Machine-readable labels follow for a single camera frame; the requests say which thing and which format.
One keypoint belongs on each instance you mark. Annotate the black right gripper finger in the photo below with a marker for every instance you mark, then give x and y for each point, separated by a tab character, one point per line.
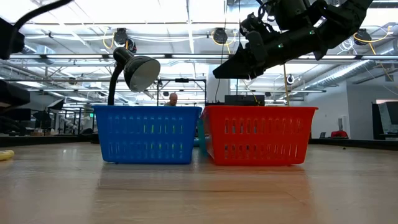
236	67

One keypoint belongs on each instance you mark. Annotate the red plastic basket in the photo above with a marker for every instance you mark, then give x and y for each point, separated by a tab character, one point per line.
264	112

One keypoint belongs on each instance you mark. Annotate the yellow highlighter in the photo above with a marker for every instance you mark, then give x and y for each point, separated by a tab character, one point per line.
6	155

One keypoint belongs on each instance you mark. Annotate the blue plastic basket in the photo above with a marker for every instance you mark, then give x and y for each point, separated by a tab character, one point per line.
99	155

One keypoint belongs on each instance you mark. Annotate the dark office monitor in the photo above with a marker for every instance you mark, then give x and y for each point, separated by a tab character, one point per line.
18	114

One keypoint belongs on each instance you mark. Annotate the black perforated box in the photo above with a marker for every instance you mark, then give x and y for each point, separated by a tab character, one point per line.
244	100

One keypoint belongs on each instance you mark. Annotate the black tilted background monitor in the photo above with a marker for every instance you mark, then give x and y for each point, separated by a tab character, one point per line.
56	104

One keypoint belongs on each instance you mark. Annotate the person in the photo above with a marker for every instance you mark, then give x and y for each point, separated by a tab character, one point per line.
173	99

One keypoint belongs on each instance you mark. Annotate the teal plastic basket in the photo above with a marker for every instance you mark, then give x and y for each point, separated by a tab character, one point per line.
201	137

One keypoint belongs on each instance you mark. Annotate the black desk lamp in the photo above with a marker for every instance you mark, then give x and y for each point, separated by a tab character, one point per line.
140	71

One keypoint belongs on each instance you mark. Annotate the red background object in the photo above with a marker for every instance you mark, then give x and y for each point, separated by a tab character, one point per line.
339	134

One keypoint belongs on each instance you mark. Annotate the dark upright screen panel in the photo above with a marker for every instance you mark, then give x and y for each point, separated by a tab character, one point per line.
377	121

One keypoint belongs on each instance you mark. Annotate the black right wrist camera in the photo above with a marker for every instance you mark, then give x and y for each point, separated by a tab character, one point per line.
292	14

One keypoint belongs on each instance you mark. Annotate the silver ventilation duct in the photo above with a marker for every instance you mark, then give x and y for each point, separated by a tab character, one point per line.
342	73

